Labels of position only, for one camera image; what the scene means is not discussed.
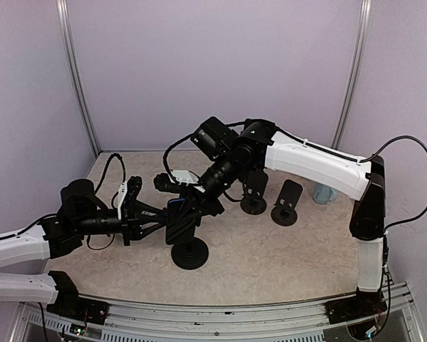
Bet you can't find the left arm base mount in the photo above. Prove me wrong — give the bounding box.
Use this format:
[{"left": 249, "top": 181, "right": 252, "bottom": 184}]
[{"left": 46, "top": 295, "right": 109, "bottom": 326}]

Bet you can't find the light blue mug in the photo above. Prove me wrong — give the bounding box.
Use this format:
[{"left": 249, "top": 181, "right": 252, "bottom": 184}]
[{"left": 312, "top": 183, "right": 338, "bottom": 204}]

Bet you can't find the aluminium frame post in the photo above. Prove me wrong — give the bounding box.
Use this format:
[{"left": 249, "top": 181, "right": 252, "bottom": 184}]
[
  {"left": 56, "top": 0, "right": 101, "bottom": 158},
  {"left": 331, "top": 0, "right": 372, "bottom": 150}
]

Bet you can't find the blue phone black screen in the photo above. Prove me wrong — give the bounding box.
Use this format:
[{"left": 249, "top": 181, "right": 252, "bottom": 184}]
[{"left": 165, "top": 198, "right": 197, "bottom": 245}]

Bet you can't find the front aluminium rail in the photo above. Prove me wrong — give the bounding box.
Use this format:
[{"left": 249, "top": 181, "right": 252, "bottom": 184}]
[{"left": 11, "top": 281, "right": 426, "bottom": 342}]

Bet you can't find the left aluminium frame post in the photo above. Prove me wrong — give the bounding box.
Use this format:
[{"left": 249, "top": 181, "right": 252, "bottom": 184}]
[{"left": 56, "top": 0, "right": 101, "bottom": 158}]

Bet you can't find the black folding stand left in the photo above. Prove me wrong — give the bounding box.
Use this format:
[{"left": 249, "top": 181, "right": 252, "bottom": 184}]
[{"left": 240, "top": 170, "right": 269, "bottom": 215}]

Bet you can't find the black folding stand right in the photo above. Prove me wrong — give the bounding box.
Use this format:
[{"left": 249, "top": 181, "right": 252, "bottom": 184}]
[{"left": 271, "top": 180, "right": 303, "bottom": 227}]

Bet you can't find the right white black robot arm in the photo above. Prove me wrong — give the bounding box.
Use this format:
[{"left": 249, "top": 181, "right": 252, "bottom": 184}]
[{"left": 173, "top": 117, "right": 385, "bottom": 316}]

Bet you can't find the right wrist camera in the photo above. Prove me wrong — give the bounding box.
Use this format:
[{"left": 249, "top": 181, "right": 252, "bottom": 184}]
[{"left": 153, "top": 170, "right": 199, "bottom": 194}]

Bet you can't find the black folding stand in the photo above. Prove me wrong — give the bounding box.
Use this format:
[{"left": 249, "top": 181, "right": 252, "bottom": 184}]
[
  {"left": 240, "top": 170, "right": 269, "bottom": 215},
  {"left": 271, "top": 180, "right": 303, "bottom": 227}
]

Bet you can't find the right aluminium frame post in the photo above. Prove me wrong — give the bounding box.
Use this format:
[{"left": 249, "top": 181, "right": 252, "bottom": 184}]
[{"left": 331, "top": 0, "right": 372, "bottom": 150}]

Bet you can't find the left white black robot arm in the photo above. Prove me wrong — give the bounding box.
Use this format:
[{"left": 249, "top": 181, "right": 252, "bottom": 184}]
[{"left": 0, "top": 177, "right": 166, "bottom": 317}]

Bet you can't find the black pole phone stand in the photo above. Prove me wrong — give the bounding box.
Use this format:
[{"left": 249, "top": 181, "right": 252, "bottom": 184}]
[{"left": 171, "top": 237, "right": 209, "bottom": 270}]

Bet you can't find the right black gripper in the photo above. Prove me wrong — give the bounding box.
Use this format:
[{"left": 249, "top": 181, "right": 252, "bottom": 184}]
[{"left": 177, "top": 150, "right": 250, "bottom": 222}]

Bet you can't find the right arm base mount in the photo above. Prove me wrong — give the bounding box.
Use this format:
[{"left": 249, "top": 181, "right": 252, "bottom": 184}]
[{"left": 325, "top": 296, "right": 387, "bottom": 324}]

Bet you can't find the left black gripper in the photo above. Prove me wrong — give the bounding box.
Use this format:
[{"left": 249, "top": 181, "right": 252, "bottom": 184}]
[{"left": 74, "top": 200, "right": 167, "bottom": 246}]

